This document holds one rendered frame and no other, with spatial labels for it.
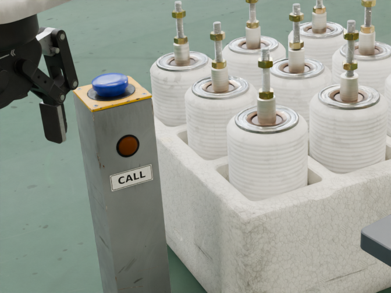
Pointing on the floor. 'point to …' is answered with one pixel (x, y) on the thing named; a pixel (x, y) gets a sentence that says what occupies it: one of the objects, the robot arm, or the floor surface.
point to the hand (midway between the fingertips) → (18, 156)
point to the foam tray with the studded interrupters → (272, 225)
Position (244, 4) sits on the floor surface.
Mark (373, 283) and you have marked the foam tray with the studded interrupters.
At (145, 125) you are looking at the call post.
